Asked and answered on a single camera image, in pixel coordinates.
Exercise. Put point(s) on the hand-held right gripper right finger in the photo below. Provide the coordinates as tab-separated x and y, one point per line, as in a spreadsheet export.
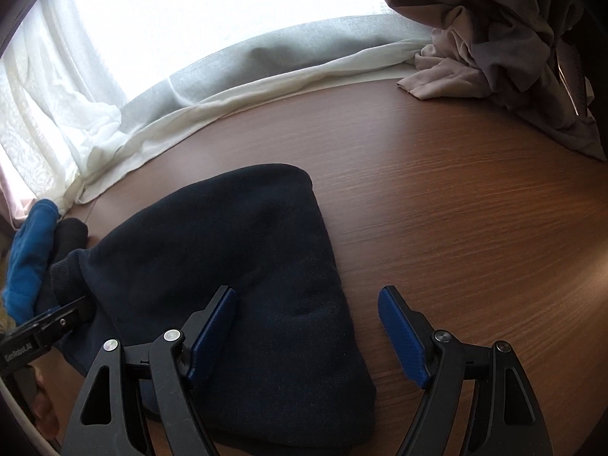
401	337

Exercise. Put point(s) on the navy blue pants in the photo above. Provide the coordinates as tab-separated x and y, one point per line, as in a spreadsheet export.
228	270

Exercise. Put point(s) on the pink side curtain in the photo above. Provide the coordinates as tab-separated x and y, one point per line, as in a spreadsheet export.
12	190

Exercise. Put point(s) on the grey fabric panel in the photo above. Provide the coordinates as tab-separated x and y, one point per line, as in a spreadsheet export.
266	66

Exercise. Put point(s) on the white sheer curtain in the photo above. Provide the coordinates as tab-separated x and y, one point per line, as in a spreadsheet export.
95	118

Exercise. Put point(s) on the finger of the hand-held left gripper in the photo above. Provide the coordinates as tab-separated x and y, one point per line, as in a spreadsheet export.
64	314

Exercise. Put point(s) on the folded blue garment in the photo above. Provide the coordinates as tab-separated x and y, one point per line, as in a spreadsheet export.
31	256

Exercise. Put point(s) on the folded black garment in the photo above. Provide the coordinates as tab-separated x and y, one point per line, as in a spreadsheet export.
71	240

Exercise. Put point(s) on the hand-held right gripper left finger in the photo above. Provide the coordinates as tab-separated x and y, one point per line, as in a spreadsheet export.
211	337

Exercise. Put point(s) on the brown heavy curtain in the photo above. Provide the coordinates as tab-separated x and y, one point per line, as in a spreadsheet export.
513	47

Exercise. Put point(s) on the person's left hand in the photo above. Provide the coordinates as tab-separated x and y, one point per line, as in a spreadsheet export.
42	406

